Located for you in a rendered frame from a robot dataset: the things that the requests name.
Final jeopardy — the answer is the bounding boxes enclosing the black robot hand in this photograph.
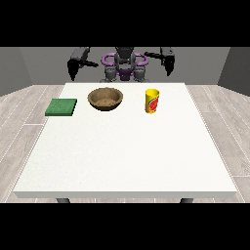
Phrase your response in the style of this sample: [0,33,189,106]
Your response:
[66,56,100,82]
[144,50,177,77]

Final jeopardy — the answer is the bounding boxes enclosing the brown wooden bowl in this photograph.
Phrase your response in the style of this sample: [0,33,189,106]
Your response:
[87,87,125,112]

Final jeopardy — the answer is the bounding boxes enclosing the yellow cup melon print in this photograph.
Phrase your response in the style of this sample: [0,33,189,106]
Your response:
[144,88,161,115]

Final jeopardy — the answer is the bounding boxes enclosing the grey robot trunk purple rings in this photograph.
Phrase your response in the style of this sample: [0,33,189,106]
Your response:
[99,47,151,84]

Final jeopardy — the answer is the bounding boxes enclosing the green square pad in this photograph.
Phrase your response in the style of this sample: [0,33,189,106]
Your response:
[44,98,78,117]

